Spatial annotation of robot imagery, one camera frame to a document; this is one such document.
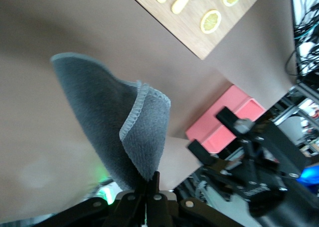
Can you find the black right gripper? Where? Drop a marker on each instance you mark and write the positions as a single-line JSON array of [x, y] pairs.
[[259, 187]]

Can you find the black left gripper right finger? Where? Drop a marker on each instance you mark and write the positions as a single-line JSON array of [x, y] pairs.
[[159, 212]]

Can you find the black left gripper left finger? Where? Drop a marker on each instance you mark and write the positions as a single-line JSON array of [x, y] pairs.
[[129, 212]]

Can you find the grey microfibre cloth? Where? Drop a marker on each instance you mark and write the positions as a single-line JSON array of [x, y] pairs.
[[99, 100]]

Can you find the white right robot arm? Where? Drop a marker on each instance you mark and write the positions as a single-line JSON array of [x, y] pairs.
[[294, 212]]

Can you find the pink plastic bin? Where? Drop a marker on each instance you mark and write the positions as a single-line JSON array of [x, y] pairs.
[[207, 122]]

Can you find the wooden cutting board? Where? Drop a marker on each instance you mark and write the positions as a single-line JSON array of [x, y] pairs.
[[189, 33]]

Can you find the yellow plastic fork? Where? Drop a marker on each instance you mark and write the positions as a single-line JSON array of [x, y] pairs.
[[183, 1]]

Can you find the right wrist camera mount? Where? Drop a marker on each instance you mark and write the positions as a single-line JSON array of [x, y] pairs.
[[281, 149]]

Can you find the aluminium frame beam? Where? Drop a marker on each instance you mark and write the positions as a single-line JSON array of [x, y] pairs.
[[294, 100]]

